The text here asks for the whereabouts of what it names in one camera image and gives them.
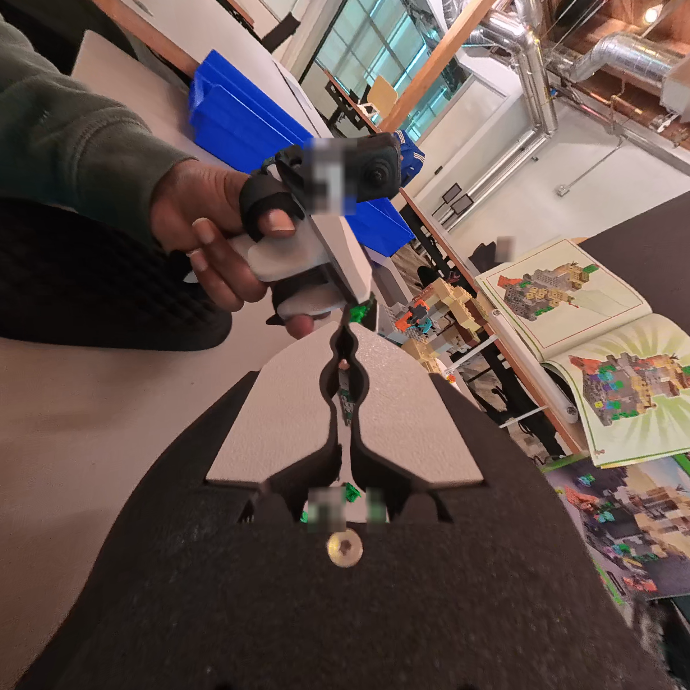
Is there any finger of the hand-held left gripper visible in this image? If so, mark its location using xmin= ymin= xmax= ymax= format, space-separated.
xmin=310 ymin=213 xmax=375 ymax=306

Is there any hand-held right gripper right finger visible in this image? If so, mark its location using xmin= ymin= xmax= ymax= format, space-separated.
xmin=345 ymin=323 xmax=485 ymax=488

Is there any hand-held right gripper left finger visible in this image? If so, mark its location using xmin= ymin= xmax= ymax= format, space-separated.
xmin=205 ymin=322 xmax=344 ymax=486

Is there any toy brick model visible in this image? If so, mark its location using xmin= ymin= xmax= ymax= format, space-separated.
xmin=339 ymin=277 xmax=492 ymax=429

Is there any person's left forearm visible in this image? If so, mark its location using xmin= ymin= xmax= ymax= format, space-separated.
xmin=0 ymin=16 xmax=197 ymax=240

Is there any grey desk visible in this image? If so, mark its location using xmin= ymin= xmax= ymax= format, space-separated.
xmin=0 ymin=29 xmax=421 ymax=690

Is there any person's left hand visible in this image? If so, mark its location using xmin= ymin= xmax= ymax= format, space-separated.
xmin=150 ymin=159 xmax=331 ymax=341

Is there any blue striped jacket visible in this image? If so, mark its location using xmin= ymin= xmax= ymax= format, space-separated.
xmin=392 ymin=129 xmax=427 ymax=188

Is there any blue plastic bin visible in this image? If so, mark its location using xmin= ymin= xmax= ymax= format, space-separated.
xmin=345 ymin=197 xmax=417 ymax=258
xmin=189 ymin=50 xmax=314 ymax=174

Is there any wooden background table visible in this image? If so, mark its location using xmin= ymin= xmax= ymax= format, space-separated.
xmin=399 ymin=189 xmax=589 ymax=455
xmin=323 ymin=69 xmax=413 ymax=142

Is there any yellow chair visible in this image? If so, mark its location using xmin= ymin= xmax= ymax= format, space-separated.
xmin=365 ymin=75 xmax=400 ymax=116

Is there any open instruction booklet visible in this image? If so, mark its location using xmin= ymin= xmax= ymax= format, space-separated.
xmin=475 ymin=237 xmax=690 ymax=469

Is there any black chair armrest pad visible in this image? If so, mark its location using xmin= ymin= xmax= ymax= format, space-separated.
xmin=0 ymin=197 xmax=234 ymax=352

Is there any silver ventilation duct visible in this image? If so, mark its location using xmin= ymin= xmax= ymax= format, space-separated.
xmin=464 ymin=0 xmax=690 ymax=143

